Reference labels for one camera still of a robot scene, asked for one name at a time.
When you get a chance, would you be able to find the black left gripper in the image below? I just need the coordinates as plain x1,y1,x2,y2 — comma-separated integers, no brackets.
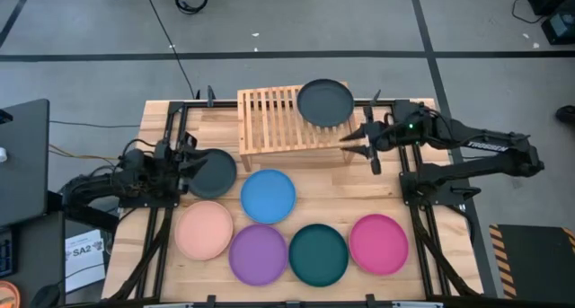
155,130,208,198

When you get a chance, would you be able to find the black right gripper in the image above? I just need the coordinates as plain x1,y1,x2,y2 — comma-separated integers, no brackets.
339,104,408,176

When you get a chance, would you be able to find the peach plate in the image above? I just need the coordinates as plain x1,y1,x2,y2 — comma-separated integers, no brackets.
173,200,234,261

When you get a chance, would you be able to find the blue plate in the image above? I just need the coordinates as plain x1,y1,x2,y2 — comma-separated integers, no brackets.
240,168,297,225

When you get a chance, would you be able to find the magenta pink plate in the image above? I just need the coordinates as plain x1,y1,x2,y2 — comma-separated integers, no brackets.
348,213,410,277

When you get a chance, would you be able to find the purple plate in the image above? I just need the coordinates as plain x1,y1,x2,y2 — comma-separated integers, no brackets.
227,223,289,287

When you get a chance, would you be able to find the slatted wooden shelf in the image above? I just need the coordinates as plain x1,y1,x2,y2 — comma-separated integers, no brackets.
236,81,360,172

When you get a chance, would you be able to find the dark grey plate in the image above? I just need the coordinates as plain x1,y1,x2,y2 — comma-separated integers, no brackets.
296,77,356,128
188,148,238,200

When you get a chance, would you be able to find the black metal beam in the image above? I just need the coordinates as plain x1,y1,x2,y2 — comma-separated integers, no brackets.
47,190,120,233

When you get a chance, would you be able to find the dark teal plate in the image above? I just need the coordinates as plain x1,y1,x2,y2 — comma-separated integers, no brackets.
287,223,349,288

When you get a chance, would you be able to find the white paper sheet SA2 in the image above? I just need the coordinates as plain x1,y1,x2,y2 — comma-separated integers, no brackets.
65,229,108,294

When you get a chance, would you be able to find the dark grey desk panel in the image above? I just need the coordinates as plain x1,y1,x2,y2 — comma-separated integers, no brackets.
0,98,50,228

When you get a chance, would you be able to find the black computer mouse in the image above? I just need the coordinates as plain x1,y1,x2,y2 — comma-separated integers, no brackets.
30,284,61,308

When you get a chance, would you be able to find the black shoe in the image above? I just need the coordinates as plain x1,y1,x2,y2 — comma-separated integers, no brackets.
554,104,575,124

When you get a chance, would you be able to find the black keyboard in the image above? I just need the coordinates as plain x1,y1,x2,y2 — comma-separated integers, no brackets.
0,226,19,277

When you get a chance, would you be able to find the black mat with hazard stripes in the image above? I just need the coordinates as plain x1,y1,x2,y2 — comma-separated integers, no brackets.
488,223,575,300

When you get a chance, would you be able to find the orange round object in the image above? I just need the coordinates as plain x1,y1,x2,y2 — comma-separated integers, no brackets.
0,279,22,308

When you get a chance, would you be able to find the yellow cable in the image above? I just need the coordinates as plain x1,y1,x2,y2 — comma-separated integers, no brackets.
48,142,134,162

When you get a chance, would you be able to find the thin black cable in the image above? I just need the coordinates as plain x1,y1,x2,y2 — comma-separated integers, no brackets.
49,119,141,129

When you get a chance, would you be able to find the long black floor cable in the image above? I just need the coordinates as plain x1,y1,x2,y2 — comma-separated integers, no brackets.
142,0,201,101

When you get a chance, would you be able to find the coiled black cable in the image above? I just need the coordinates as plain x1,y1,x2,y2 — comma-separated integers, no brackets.
173,0,209,15

